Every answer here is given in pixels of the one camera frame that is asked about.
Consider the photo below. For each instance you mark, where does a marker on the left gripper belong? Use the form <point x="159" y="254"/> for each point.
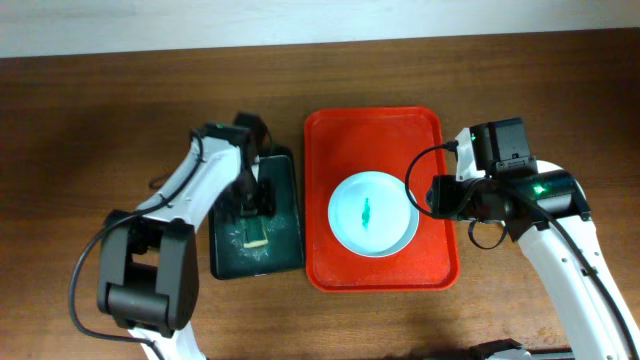
<point x="268" y="209"/>

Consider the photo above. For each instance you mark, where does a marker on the black rectangular tray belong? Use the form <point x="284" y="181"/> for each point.
<point x="284" y="252"/>

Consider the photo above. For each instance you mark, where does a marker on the light blue plate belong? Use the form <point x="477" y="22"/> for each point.
<point x="371" y="215"/>

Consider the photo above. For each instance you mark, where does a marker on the green and yellow sponge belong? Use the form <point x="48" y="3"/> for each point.
<point x="255" y="232"/>

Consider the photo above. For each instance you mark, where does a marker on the red plastic serving tray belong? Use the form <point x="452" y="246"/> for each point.
<point x="402" y="142"/>

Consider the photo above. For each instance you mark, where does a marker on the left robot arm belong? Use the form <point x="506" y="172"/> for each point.
<point x="149" y="280"/>

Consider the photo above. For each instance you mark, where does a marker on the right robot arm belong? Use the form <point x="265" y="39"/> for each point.
<point x="543" y="209"/>

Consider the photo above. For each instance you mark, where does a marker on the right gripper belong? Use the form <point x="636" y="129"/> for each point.
<point x="442" y="205"/>

